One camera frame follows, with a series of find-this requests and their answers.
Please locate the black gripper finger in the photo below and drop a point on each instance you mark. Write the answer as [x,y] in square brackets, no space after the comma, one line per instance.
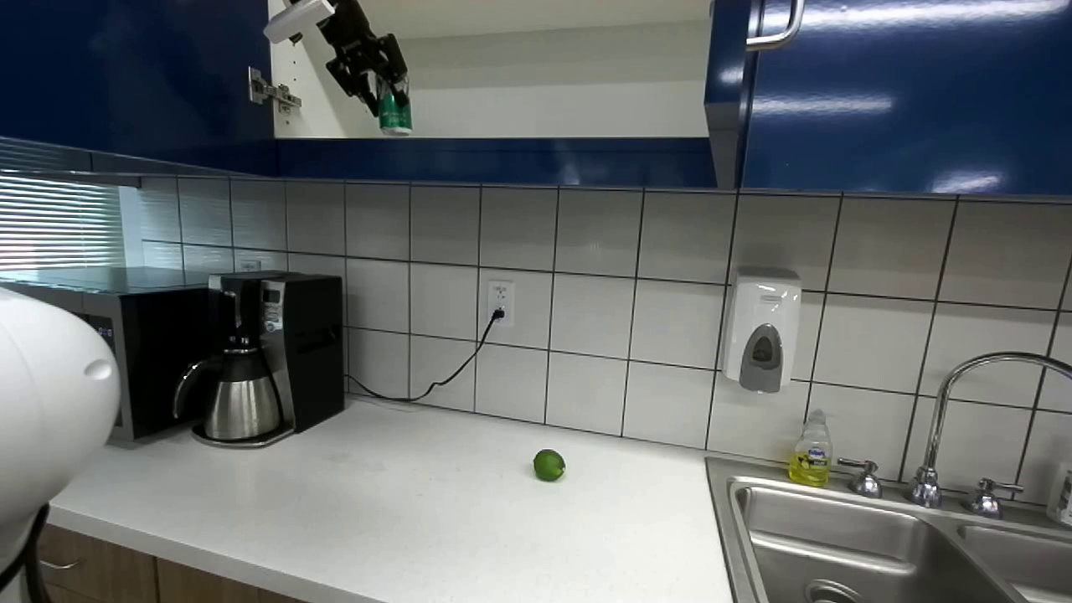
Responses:
[354,74]
[392,62]

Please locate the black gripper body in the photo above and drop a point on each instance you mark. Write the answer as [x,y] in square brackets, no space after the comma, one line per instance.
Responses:
[354,28]

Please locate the green soda can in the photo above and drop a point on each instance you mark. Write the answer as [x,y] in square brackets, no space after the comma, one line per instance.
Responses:
[392,110]

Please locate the metal cabinet hinge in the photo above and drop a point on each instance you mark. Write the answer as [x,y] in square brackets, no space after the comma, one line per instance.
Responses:
[270,88]

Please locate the blue upper cabinet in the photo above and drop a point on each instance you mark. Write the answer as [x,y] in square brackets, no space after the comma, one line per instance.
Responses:
[556,100]

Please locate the wooden base cabinet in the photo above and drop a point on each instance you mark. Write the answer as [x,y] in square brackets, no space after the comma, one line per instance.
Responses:
[111,575]

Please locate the black steel coffee maker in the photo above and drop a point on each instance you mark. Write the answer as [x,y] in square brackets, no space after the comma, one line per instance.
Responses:
[312,347]

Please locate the white window blinds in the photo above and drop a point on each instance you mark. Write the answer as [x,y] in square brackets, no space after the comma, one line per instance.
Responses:
[67,230]

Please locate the black microwave oven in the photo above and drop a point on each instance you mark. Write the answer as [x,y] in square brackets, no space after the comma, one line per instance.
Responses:
[163,357]

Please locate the steel coffee carafe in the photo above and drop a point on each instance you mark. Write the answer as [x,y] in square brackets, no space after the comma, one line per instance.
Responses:
[239,403]

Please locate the green lime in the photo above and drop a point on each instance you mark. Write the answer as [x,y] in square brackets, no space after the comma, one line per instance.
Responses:
[551,468]

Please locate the yellow dish soap bottle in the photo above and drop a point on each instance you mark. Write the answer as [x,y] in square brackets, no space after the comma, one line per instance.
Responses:
[812,458]

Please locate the stainless steel double sink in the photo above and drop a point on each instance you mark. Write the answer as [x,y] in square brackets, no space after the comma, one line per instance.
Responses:
[850,538]

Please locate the chrome gooseneck faucet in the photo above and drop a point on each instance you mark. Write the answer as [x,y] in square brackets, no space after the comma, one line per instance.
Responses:
[926,485]

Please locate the white plastic bottle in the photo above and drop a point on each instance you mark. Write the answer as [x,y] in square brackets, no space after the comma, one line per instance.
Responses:
[1062,498]

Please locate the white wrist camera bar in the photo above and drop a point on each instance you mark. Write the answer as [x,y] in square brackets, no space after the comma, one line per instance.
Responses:
[296,18]

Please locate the white wall outlet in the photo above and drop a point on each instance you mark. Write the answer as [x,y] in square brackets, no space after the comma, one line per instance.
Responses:
[501,288]

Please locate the white wall soap dispenser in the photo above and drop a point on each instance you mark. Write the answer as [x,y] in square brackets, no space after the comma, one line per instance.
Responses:
[757,322]

